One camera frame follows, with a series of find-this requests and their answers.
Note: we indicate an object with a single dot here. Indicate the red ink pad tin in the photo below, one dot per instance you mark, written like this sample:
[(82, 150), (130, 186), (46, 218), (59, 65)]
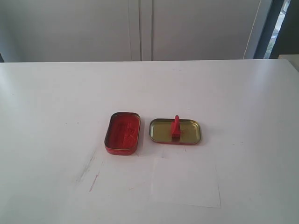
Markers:
[(123, 133)]

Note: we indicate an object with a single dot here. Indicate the red rubber stamp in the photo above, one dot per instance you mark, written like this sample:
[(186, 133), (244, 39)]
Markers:
[(175, 127)]

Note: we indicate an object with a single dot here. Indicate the gold tin lid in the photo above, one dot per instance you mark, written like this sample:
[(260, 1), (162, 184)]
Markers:
[(160, 131)]

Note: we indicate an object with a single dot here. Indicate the white paper sheet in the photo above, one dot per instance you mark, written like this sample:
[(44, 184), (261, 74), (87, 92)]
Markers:
[(185, 182)]

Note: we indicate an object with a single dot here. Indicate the grey cabinet doors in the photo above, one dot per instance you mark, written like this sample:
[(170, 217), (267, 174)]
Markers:
[(130, 30)]

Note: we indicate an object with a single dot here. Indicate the dark window frame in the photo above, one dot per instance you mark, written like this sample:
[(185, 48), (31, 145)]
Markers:
[(287, 40)]

